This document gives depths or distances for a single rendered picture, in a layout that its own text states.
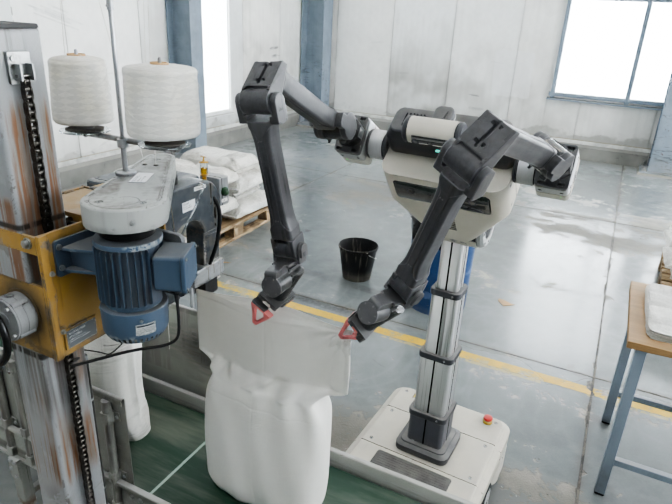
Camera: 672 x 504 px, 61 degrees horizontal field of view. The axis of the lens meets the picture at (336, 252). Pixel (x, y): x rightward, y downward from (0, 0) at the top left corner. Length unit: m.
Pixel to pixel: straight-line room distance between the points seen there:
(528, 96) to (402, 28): 2.27
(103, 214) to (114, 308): 0.23
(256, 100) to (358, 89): 8.85
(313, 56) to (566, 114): 4.19
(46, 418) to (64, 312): 0.32
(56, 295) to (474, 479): 1.57
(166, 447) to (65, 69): 1.30
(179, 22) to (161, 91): 6.27
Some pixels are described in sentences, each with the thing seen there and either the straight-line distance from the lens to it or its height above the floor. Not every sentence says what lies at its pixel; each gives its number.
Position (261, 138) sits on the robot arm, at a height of 1.54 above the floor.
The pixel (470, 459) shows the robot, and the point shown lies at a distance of 2.38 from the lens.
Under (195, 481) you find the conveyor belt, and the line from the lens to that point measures 2.05.
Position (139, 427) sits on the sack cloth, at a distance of 2.23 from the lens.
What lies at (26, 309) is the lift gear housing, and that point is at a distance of 1.46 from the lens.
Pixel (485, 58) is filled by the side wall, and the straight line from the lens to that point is 9.42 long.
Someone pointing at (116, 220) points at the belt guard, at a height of 1.40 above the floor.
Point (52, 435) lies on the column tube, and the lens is 1.69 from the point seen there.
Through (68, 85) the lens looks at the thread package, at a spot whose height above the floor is 1.62.
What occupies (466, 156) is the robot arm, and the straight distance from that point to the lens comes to 1.11.
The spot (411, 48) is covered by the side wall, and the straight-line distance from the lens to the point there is 9.75.
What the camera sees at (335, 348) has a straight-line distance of 1.54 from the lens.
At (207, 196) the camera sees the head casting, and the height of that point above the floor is 1.29.
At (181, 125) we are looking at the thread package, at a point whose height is 1.57.
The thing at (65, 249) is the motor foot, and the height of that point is 1.30.
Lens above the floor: 1.80
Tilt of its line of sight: 23 degrees down
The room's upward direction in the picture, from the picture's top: 3 degrees clockwise
